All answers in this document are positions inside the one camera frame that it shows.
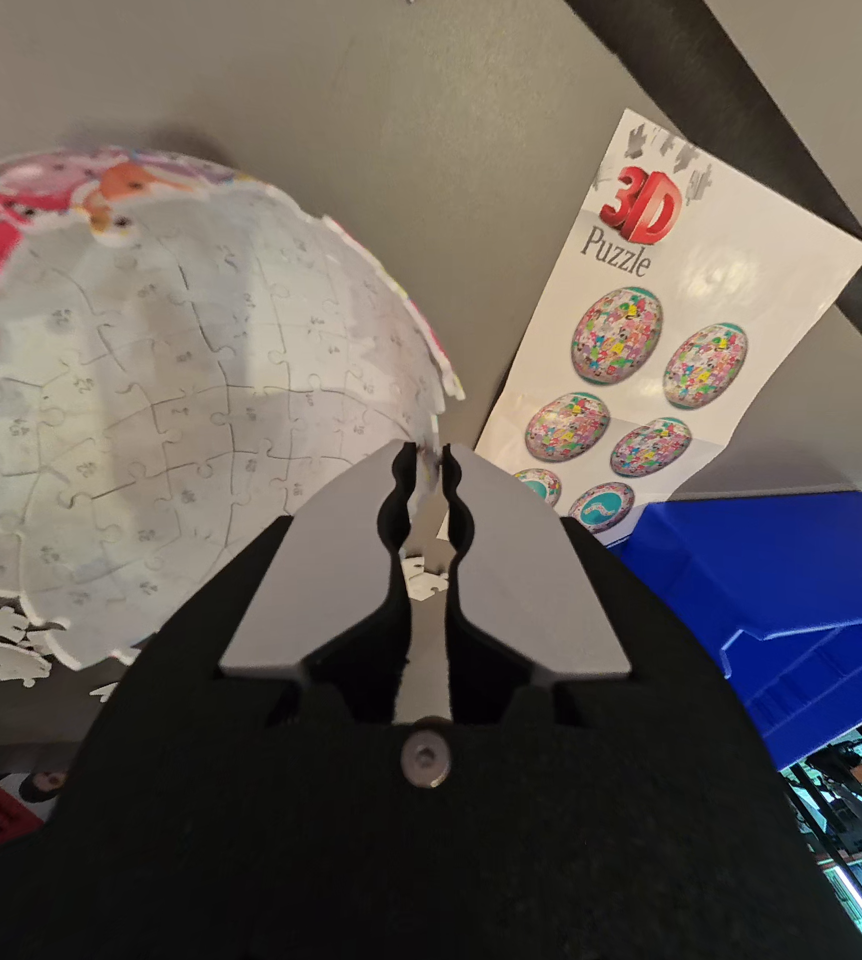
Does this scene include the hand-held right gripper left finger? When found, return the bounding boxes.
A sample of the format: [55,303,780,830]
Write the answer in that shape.
[218,440,420,724]

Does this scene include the colourful puzzle ball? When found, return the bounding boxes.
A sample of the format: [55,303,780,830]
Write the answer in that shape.
[0,146,466,691]

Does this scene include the blue plastic bin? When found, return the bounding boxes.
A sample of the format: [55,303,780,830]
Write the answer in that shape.
[608,491,862,771]

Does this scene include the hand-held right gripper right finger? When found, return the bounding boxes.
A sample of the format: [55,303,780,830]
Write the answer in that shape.
[439,441,633,724]

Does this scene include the puzzle instruction leaflet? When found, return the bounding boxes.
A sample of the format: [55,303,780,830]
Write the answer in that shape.
[473,107,862,544]

